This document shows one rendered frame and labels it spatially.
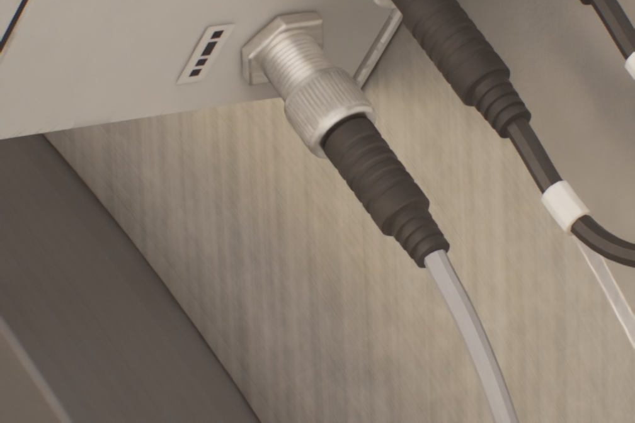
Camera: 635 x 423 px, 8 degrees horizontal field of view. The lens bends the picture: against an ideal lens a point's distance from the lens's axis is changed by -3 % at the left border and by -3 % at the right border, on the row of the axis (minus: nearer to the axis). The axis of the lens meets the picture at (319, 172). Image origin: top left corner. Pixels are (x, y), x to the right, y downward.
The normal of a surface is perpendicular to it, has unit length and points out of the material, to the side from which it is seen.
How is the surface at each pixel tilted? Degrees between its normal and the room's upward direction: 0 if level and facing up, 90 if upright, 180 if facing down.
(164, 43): 132
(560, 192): 53
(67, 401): 44
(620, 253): 74
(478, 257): 90
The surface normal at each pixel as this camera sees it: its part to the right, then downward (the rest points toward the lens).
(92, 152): -0.75, 0.12
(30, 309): 0.39, -0.71
